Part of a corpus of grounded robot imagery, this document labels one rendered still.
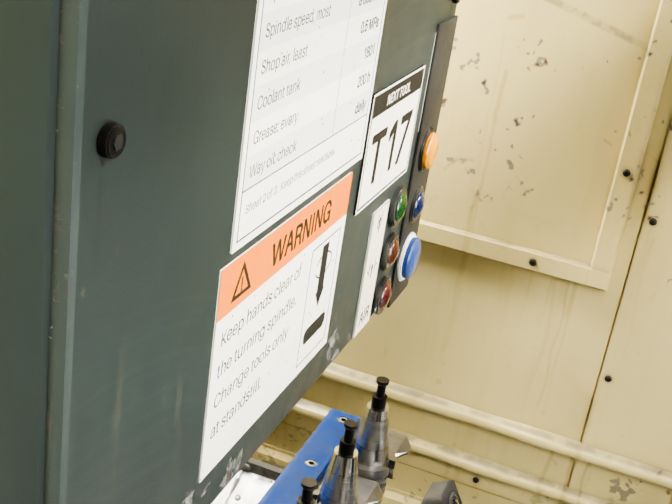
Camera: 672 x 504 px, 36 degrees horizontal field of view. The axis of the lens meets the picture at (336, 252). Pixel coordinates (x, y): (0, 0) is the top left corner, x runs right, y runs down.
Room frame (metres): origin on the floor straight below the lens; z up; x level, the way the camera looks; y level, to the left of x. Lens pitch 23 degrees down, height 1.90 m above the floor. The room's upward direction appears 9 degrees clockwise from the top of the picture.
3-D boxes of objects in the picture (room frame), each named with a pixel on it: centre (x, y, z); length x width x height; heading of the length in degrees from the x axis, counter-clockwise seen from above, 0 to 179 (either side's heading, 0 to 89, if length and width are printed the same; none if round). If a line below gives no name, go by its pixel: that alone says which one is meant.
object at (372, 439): (1.00, -0.07, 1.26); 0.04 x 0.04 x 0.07
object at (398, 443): (1.05, -0.09, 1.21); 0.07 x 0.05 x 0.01; 72
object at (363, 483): (0.95, -0.06, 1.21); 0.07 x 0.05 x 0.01; 72
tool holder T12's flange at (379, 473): (1.00, -0.07, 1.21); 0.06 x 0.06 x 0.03
